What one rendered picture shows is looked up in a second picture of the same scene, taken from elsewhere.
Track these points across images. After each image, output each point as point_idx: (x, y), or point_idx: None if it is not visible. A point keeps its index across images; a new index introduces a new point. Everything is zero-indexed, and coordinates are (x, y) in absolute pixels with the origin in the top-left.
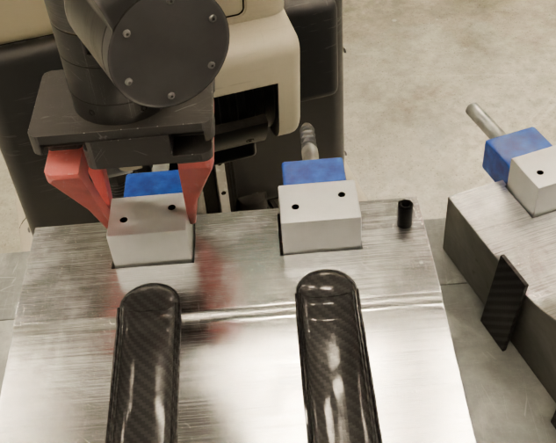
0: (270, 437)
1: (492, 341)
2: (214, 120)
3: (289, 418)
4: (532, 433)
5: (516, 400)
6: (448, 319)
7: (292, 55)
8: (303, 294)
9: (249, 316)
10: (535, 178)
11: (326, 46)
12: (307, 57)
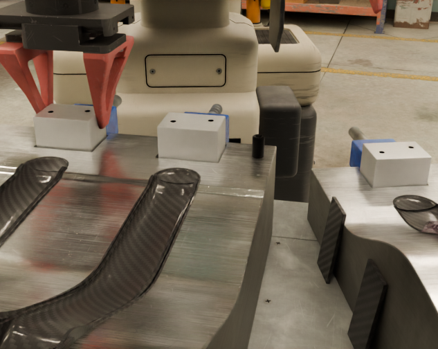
0: (79, 245)
1: (320, 276)
2: (117, 30)
3: (102, 237)
4: (328, 338)
5: (324, 315)
6: (291, 258)
7: (252, 118)
8: (158, 178)
9: (111, 182)
10: (376, 154)
11: (290, 137)
12: (275, 142)
